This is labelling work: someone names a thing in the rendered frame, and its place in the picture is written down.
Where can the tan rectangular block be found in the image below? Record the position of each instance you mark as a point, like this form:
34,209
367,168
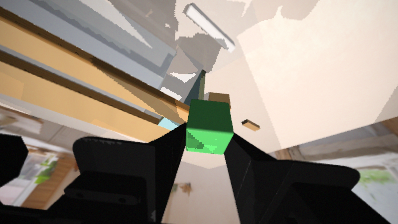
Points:
251,125

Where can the small green block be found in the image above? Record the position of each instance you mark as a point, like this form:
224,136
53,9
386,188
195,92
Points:
209,127

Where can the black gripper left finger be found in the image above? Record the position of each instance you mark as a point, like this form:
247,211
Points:
157,162

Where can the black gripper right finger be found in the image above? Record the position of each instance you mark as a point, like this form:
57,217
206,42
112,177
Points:
259,181

